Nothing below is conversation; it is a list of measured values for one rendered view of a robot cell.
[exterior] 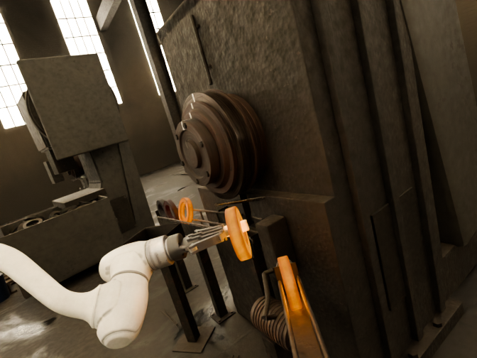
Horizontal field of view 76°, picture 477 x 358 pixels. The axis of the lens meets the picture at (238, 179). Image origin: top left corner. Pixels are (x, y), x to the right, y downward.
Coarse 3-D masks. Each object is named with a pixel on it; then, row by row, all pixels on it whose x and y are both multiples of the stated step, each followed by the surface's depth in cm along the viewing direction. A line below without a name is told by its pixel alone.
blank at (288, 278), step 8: (280, 264) 88; (288, 264) 87; (280, 272) 87; (288, 272) 86; (288, 280) 85; (288, 288) 84; (296, 288) 84; (288, 296) 84; (296, 296) 84; (296, 304) 85
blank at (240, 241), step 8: (232, 208) 86; (232, 216) 83; (240, 216) 91; (232, 224) 81; (240, 224) 84; (232, 232) 81; (240, 232) 81; (232, 240) 81; (240, 240) 80; (248, 240) 93; (240, 248) 81; (248, 248) 86; (240, 256) 83; (248, 256) 83
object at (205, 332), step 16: (176, 224) 176; (128, 240) 171; (144, 240) 182; (176, 272) 176; (176, 288) 174; (176, 304) 177; (192, 320) 182; (192, 336) 181; (208, 336) 183; (192, 352) 174
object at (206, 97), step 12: (204, 96) 118; (216, 96) 118; (216, 108) 114; (228, 108) 114; (228, 120) 111; (240, 120) 113; (240, 132) 112; (240, 144) 111; (240, 156) 113; (252, 156) 116; (240, 168) 115; (252, 168) 119; (240, 180) 119; (228, 192) 130
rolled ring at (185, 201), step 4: (180, 200) 204; (184, 200) 198; (188, 200) 196; (180, 204) 204; (184, 204) 204; (188, 204) 194; (180, 208) 205; (184, 208) 206; (188, 208) 193; (192, 208) 194; (180, 212) 205; (184, 212) 206; (188, 212) 192; (192, 212) 193; (180, 216) 204; (184, 216) 205; (188, 216) 192; (192, 216) 194; (184, 220) 201; (188, 220) 193
